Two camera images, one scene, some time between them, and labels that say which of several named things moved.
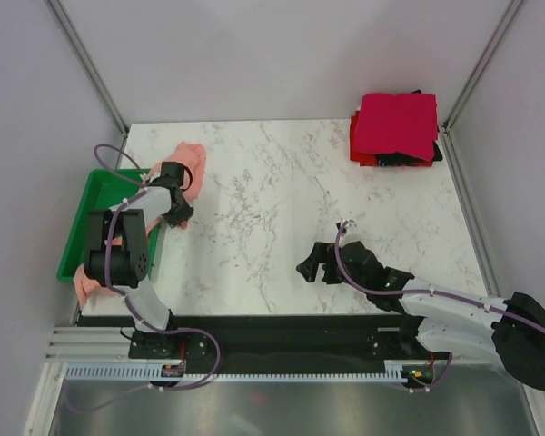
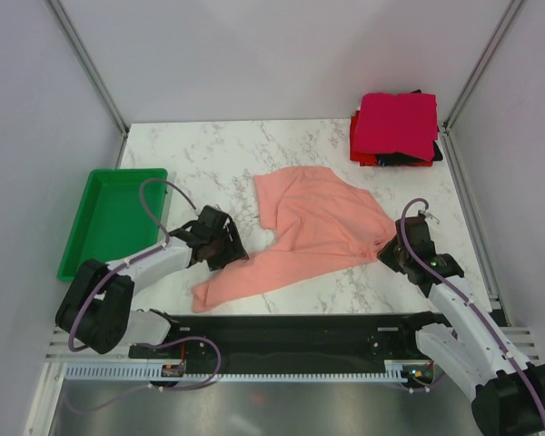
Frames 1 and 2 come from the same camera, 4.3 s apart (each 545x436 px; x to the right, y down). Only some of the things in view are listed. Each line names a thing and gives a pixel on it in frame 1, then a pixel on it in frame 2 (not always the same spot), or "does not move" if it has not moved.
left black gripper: x=185 y=214 → x=234 y=249
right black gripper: x=308 y=268 → x=385 y=256
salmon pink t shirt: x=187 y=155 → x=316 y=219
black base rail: x=302 y=341 does not move
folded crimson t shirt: x=404 y=123 does not move
